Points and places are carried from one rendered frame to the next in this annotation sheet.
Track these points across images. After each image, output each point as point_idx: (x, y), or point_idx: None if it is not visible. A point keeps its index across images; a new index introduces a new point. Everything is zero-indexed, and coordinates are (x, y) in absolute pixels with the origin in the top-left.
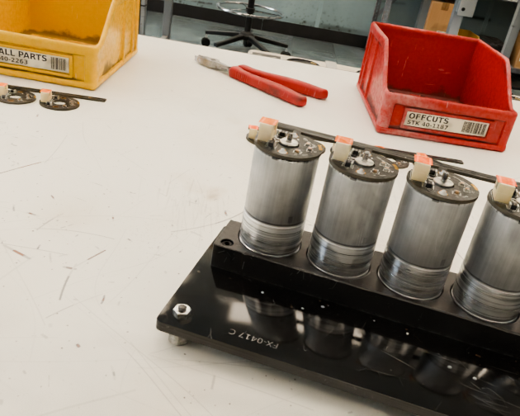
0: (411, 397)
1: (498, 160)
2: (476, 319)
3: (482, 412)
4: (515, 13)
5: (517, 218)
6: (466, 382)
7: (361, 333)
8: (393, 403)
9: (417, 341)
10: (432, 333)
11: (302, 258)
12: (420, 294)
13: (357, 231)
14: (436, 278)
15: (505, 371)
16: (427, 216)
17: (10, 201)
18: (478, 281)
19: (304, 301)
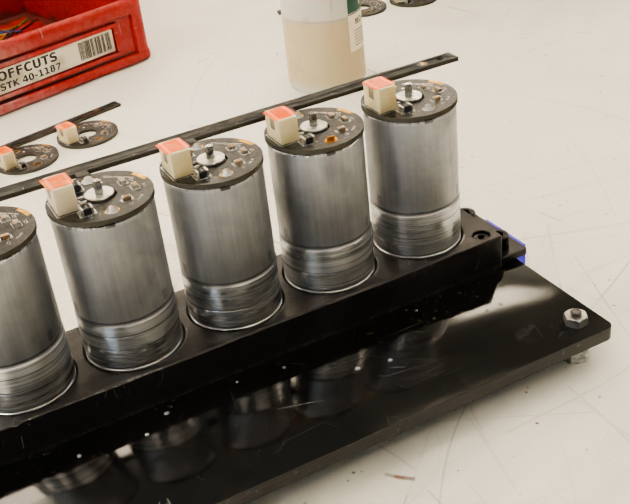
0: (356, 431)
1: (155, 72)
2: (342, 294)
3: (428, 388)
4: None
5: (322, 151)
6: (387, 370)
7: (239, 408)
8: (344, 453)
9: (301, 367)
10: (306, 345)
11: (93, 373)
12: (266, 310)
13: (151, 288)
14: (272, 279)
15: (407, 328)
16: (225, 213)
17: None
18: (319, 250)
19: (140, 424)
